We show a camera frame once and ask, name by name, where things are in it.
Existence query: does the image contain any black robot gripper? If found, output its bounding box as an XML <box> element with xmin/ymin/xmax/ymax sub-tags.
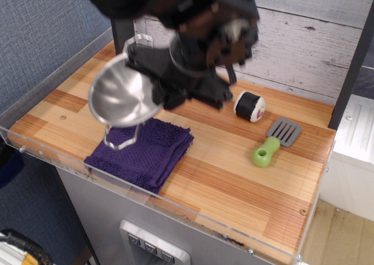
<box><xmin>125</xmin><ymin>33</ymin><xmax>233</xmax><ymax>109</ymax></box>

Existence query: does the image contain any stainless steel two-handled pan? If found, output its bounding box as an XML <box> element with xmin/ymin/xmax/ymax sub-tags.
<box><xmin>88</xmin><ymin>33</ymin><xmax>163</xmax><ymax>151</ymax></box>

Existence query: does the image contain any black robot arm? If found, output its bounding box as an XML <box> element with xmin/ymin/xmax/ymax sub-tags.
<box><xmin>90</xmin><ymin>0</ymin><xmax>259</xmax><ymax>109</ymax></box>

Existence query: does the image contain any purple folded cloth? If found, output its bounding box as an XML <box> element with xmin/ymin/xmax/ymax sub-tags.
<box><xmin>84</xmin><ymin>118</ymin><xmax>193</xmax><ymax>194</ymax></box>

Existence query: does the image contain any toy sushi roll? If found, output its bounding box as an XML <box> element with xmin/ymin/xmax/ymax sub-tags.
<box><xmin>233</xmin><ymin>91</ymin><xmax>266</xmax><ymax>123</ymax></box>

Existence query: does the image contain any grey cabinet button panel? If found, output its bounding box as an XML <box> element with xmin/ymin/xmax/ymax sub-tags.
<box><xmin>119</xmin><ymin>219</ymin><xmax>191</xmax><ymax>264</ymax></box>

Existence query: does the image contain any white metal box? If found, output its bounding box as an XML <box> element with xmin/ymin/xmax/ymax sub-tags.
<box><xmin>320</xmin><ymin>95</ymin><xmax>373</xmax><ymax>221</ymax></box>

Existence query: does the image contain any dark grey left post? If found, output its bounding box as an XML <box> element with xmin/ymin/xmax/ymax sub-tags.
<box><xmin>110</xmin><ymin>18</ymin><xmax>135</xmax><ymax>55</ymax></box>

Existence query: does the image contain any dark grey post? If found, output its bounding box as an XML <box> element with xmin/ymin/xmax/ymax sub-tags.
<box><xmin>328</xmin><ymin>2</ymin><xmax>373</xmax><ymax>130</ymax></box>
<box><xmin>110</xmin><ymin>18</ymin><xmax>135</xmax><ymax>55</ymax></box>

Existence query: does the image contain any green-handled grey toy spatula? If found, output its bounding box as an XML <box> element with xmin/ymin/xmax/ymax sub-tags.
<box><xmin>251</xmin><ymin>117</ymin><xmax>302</xmax><ymax>168</ymax></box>

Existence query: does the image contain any dark grey right post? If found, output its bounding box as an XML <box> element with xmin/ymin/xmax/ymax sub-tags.
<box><xmin>328</xmin><ymin>2</ymin><xmax>373</xmax><ymax>130</ymax></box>

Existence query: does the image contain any clear acrylic guard rail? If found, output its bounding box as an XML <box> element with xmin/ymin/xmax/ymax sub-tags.
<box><xmin>1</xmin><ymin>31</ymin><xmax>335</xmax><ymax>264</ymax></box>

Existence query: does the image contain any yellow black cable bundle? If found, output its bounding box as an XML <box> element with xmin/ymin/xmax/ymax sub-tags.
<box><xmin>0</xmin><ymin>228</ymin><xmax>53</xmax><ymax>265</ymax></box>

